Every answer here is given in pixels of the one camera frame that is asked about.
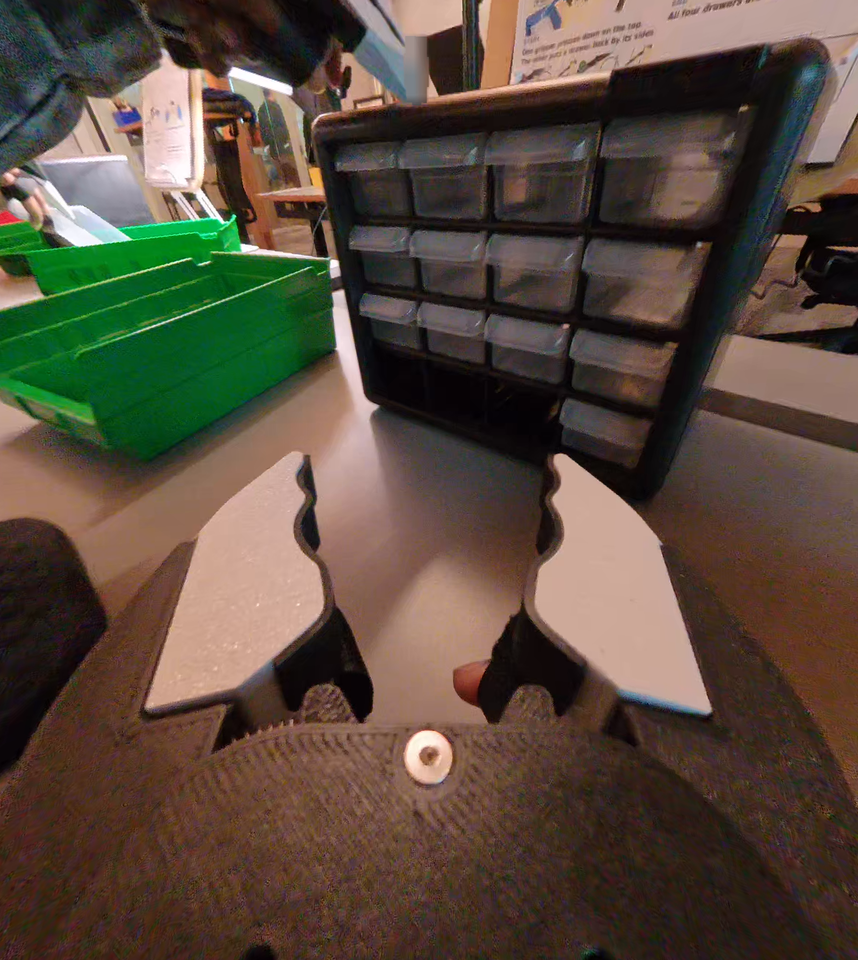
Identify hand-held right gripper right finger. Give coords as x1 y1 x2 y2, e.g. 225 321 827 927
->
477 452 714 727

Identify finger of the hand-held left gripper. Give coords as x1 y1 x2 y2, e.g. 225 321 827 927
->
344 0 409 102

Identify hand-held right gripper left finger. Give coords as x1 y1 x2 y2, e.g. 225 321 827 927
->
144 451 374 730

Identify rows of clear drawers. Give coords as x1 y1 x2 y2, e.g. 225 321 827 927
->
333 112 745 468

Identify black drawer cabinet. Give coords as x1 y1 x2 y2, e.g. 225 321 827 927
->
312 37 836 501

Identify person's left forearm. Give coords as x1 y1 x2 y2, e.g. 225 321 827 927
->
0 0 169 250

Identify person's left hand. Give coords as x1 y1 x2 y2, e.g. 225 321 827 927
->
161 0 291 78

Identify person's right hand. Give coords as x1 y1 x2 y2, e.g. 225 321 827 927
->
453 660 491 706

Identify wooden table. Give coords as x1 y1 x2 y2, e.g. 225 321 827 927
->
256 186 330 258

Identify white paper on stand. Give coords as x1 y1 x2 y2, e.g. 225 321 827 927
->
141 54 206 190

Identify green plastic bin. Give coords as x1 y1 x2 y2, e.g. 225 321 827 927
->
0 221 49 276
0 296 337 461
0 251 334 376
26 216 242 296

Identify dark grey monitor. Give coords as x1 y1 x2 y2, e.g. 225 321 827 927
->
37 154 157 228

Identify clear plastic container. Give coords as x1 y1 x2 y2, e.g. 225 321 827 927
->
45 204 131 249

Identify printed instruction sheet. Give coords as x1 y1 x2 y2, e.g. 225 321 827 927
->
510 0 858 166

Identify black office chair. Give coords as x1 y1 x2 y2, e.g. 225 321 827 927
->
792 191 858 363

